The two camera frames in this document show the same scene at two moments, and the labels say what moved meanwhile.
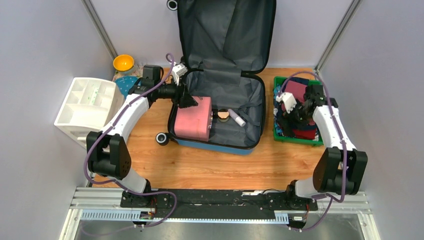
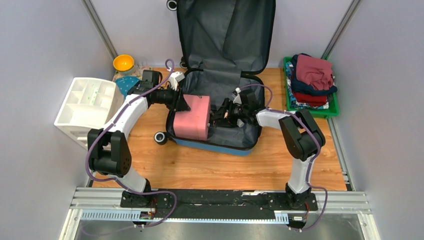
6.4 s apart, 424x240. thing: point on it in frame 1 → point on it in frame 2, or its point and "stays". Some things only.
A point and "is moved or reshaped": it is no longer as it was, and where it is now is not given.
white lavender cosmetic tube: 236,117 stays
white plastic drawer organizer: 88,107 stays
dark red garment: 305,133 is moved or reshaped
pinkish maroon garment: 298,90 → 316,72
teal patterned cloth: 125,83 stays
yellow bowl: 123,62 stays
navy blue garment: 279,108 is moved or reshaped
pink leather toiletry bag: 194,122 stays
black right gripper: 299,105 → 228,121
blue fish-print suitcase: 224,44 stays
